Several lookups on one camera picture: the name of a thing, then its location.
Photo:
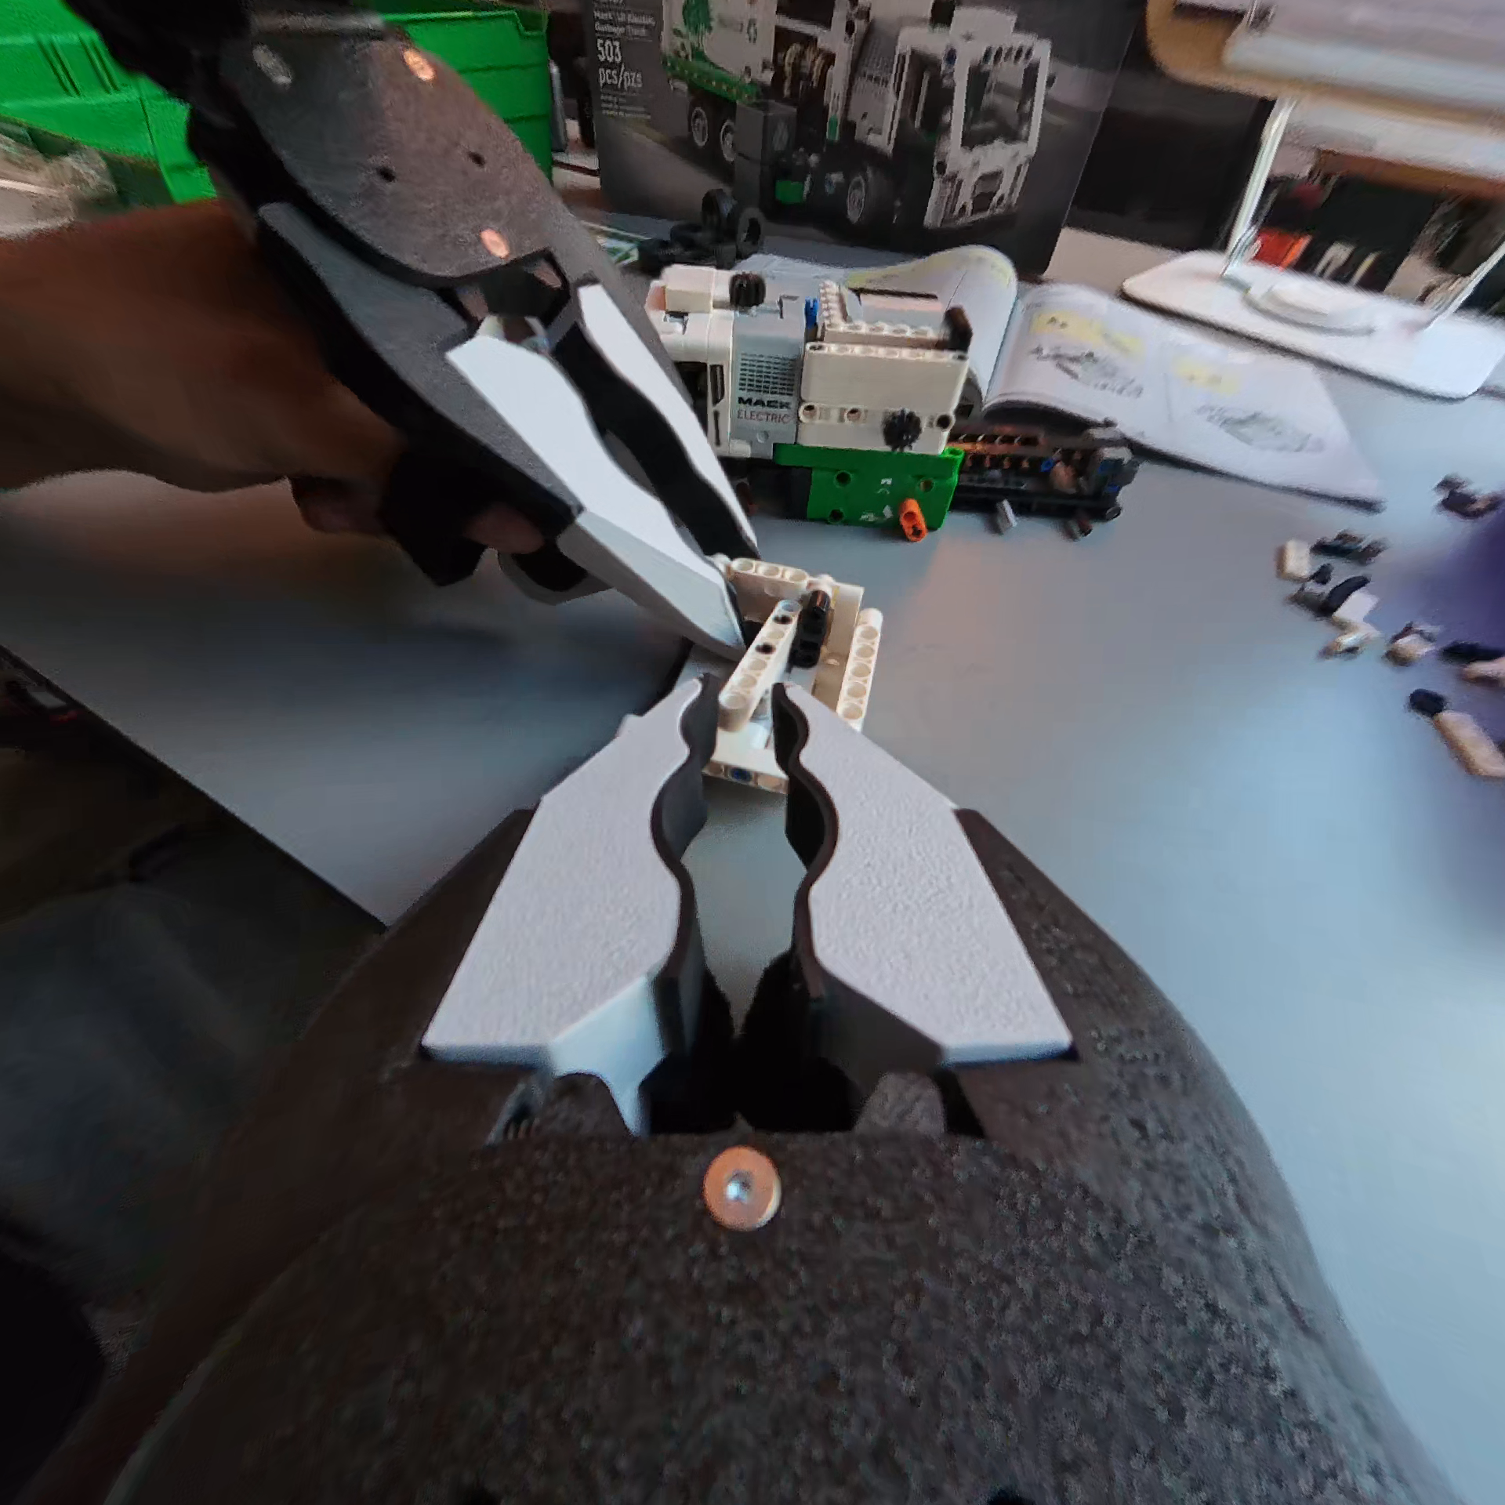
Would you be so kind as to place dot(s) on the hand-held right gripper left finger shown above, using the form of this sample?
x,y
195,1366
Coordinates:
x,y
566,929

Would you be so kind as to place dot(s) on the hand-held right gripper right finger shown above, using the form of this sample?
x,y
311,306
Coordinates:
x,y
929,929

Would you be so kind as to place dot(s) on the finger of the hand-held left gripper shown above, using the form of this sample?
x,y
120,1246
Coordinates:
x,y
636,553
659,401

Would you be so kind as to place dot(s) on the white lego sub-assembly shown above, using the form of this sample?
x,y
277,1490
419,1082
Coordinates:
x,y
847,671

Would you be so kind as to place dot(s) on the black lego tyre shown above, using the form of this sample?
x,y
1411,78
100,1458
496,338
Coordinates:
x,y
732,223
673,250

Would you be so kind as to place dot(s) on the white and green lego truck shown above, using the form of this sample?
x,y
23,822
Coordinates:
x,y
847,377

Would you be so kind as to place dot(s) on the dark lego set box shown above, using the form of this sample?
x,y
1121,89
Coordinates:
x,y
942,118

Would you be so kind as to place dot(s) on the scattered small lego pieces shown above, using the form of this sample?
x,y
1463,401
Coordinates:
x,y
1352,600

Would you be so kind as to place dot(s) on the person's left hand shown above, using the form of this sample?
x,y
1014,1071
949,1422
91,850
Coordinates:
x,y
177,354

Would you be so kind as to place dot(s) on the green plastic bin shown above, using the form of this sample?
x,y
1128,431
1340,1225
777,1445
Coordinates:
x,y
60,71

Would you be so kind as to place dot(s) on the open instruction booklet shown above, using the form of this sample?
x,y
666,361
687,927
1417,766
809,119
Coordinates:
x,y
1177,388

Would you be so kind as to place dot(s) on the white document stand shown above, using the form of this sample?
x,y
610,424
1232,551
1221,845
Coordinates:
x,y
1295,306

